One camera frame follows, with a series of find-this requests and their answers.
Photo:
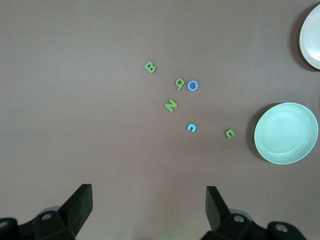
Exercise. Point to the green foam letter N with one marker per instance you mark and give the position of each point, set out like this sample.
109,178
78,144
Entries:
171,105

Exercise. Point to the cream plate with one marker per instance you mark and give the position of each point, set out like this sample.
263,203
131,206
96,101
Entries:
312,37

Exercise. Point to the small green foam letter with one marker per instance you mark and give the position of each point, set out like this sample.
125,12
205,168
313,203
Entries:
227,133

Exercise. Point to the blue foam letter O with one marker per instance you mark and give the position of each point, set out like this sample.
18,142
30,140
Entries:
188,85

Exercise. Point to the pale green plate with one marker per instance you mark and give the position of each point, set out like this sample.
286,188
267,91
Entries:
285,133

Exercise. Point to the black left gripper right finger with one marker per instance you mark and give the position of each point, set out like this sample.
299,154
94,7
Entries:
225,225

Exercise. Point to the brown table cover sheet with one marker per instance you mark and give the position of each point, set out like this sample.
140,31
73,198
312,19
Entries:
75,100

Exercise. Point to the green foam letter g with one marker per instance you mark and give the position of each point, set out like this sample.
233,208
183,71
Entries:
182,84

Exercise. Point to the cyan foam letter c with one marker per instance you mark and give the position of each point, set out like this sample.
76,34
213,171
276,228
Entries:
191,124

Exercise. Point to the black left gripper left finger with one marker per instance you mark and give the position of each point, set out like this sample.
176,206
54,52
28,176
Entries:
62,225

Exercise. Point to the green foam letter B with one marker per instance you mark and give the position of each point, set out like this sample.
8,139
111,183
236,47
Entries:
150,68

